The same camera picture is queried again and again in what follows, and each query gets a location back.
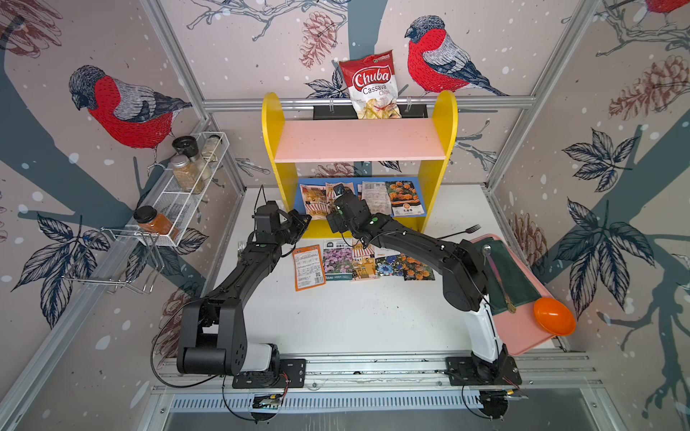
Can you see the white text seed bag lower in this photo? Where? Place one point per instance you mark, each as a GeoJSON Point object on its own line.
{"type": "Point", "coordinates": [375, 194]}

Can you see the clear spice jar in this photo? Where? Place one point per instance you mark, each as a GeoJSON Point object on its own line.
{"type": "Point", "coordinates": [211, 147]}

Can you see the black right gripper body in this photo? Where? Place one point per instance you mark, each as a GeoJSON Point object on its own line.
{"type": "Point", "coordinates": [336, 223]}

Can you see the black plastic fork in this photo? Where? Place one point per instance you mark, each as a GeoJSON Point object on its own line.
{"type": "Point", "coordinates": [471, 229]}

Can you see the silver fork pink handle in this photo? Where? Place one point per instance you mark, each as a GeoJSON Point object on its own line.
{"type": "Point", "coordinates": [240, 251]}

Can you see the white wire spice rack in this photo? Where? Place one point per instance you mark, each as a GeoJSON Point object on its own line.
{"type": "Point", "coordinates": [182, 207]}

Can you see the red Chuba chips bag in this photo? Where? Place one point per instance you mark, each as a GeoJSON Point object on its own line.
{"type": "Point", "coordinates": [372, 86]}

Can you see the chrome wire hook rack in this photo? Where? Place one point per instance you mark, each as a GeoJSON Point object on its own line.
{"type": "Point", "coordinates": [127, 258]}

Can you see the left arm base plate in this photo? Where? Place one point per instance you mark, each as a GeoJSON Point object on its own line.
{"type": "Point", "coordinates": [288, 373]}

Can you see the black lid spice jar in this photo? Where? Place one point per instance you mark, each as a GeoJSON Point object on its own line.
{"type": "Point", "coordinates": [188, 146]}

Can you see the silver lid spice jar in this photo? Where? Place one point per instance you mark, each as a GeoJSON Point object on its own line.
{"type": "Point", "coordinates": [187, 175]}

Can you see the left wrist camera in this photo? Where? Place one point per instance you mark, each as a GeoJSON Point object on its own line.
{"type": "Point", "coordinates": [336, 190]}

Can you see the orange flower seed bag lower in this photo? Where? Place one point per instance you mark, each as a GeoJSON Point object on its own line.
{"type": "Point", "coordinates": [404, 198]}

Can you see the market stall seed bag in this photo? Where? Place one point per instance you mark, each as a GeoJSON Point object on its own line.
{"type": "Point", "coordinates": [364, 262]}

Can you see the orange flower seed bag top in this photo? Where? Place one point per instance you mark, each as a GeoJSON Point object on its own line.
{"type": "Point", "coordinates": [414, 270]}

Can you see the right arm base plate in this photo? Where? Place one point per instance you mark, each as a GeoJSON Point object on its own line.
{"type": "Point", "coordinates": [467, 371]}

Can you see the blue flower seed bag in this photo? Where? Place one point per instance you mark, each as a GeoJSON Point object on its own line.
{"type": "Point", "coordinates": [388, 263]}

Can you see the orange sauce jar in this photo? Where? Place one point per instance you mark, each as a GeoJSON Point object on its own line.
{"type": "Point", "coordinates": [153, 221]}

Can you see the purple flower seed bag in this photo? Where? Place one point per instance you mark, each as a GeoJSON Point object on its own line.
{"type": "Point", "coordinates": [338, 261]}

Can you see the orange white seed bag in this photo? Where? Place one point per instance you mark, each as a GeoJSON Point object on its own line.
{"type": "Point", "coordinates": [309, 270]}

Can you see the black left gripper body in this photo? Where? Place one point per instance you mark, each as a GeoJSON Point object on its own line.
{"type": "Point", "coordinates": [280, 236]}

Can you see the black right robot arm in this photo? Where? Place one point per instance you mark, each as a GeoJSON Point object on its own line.
{"type": "Point", "coordinates": [462, 271]}

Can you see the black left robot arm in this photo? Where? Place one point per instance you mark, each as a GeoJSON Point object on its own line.
{"type": "Point", "coordinates": [213, 338]}

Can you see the market stall bag lower left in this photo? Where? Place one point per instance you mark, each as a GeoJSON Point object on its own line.
{"type": "Point", "coordinates": [315, 201]}

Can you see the orange flower seed bag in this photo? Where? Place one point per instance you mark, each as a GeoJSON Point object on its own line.
{"type": "Point", "coordinates": [404, 198]}
{"type": "Point", "coordinates": [414, 270]}

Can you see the black wall bracket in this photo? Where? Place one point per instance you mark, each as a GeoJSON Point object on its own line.
{"type": "Point", "coordinates": [348, 113]}

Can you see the pink tray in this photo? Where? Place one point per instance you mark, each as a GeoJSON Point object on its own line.
{"type": "Point", "coordinates": [520, 332]}

